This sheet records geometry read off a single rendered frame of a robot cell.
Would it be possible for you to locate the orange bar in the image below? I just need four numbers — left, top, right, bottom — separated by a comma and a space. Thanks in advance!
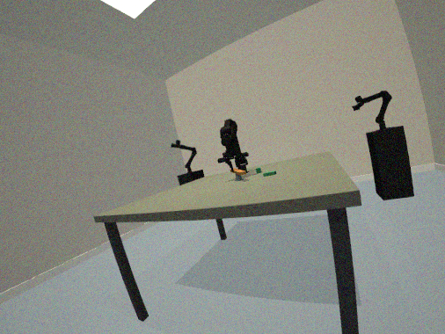
230, 168, 246, 176

